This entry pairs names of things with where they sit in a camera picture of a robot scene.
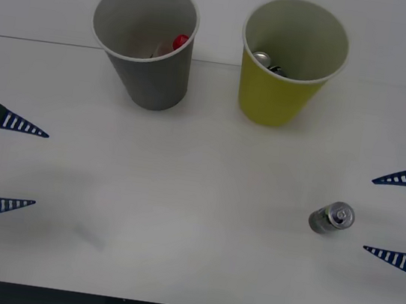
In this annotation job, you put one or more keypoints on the yellow-green plastic waste bin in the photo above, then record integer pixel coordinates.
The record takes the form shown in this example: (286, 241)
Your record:
(267, 100)

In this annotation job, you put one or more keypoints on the grey plastic waste bin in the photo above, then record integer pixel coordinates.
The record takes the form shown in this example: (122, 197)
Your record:
(152, 80)

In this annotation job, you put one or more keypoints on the black and white drink can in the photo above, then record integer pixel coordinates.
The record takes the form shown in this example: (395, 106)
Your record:
(278, 71)

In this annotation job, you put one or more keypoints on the silver drink can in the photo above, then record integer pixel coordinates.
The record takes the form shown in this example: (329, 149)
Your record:
(262, 58)

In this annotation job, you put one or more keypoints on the clear bottle with red cap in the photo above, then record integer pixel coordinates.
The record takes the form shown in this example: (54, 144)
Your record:
(180, 41)

